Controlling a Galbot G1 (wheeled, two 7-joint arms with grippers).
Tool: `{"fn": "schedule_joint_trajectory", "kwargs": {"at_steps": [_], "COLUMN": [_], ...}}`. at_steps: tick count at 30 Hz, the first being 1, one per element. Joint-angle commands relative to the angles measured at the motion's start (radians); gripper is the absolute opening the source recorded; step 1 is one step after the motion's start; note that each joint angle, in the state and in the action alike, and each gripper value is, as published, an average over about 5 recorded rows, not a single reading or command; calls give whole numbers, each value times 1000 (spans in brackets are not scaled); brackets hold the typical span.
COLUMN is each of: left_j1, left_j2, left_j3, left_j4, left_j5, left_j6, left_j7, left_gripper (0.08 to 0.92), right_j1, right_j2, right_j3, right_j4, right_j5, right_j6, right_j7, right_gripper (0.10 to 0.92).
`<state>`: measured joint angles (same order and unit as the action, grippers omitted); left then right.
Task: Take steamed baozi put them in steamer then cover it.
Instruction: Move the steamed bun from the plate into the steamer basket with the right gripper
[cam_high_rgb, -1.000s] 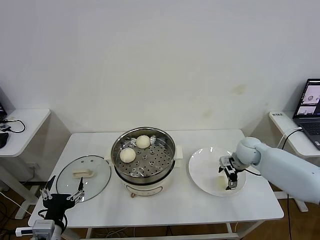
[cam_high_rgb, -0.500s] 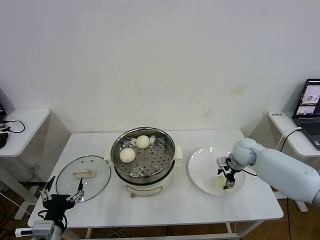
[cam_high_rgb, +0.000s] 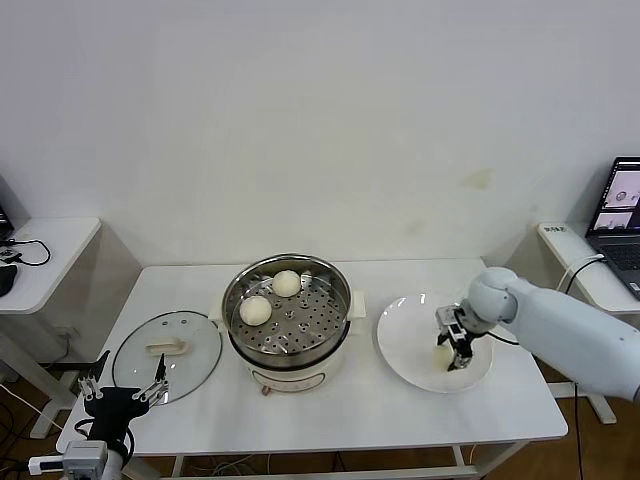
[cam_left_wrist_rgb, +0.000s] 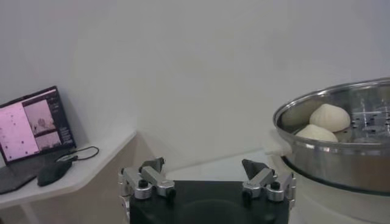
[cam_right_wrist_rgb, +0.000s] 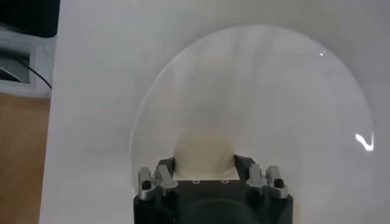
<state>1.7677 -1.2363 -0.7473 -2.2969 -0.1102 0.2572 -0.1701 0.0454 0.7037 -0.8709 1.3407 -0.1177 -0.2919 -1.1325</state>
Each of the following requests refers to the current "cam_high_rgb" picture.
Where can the stainless steel steamer basket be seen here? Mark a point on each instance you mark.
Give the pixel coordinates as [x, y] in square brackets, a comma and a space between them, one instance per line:
[310, 320]

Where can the grey open laptop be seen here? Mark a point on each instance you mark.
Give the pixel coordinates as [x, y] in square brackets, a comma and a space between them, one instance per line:
[617, 250]

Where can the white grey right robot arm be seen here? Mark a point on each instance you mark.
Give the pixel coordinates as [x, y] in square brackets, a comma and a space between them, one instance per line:
[560, 325]

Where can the white steamed baozi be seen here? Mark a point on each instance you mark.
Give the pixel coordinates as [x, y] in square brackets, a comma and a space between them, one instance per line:
[440, 357]
[286, 283]
[255, 310]

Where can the white side table with mouse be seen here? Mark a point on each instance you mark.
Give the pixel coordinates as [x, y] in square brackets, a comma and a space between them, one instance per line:
[55, 250]

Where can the round white plate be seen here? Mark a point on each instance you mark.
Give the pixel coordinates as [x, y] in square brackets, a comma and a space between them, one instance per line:
[405, 350]

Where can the white side table with grey laptop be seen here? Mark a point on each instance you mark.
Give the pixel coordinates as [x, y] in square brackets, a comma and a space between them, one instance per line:
[565, 245]

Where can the small usb adapter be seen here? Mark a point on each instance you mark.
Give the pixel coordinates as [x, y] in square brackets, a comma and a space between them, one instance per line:
[7, 255]

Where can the white rectangular work table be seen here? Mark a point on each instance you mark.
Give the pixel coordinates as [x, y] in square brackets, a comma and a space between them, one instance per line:
[300, 425]

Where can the black laptop with pink screen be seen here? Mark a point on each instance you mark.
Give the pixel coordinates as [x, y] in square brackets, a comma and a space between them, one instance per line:
[4, 215]

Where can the cream electric cooker pot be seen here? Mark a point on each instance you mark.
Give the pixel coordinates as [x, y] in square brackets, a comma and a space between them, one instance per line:
[295, 372]

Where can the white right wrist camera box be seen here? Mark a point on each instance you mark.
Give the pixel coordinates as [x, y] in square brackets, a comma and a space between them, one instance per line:
[450, 320]

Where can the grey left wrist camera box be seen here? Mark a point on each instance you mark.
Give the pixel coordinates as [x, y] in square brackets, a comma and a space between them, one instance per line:
[75, 457]

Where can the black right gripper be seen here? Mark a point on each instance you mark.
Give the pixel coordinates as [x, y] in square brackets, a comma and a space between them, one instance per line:
[470, 327]

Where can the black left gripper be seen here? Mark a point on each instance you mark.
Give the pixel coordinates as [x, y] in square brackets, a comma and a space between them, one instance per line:
[115, 410]

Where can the round glass pot lid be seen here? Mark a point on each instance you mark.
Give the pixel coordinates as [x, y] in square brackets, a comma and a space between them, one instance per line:
[190, 350]

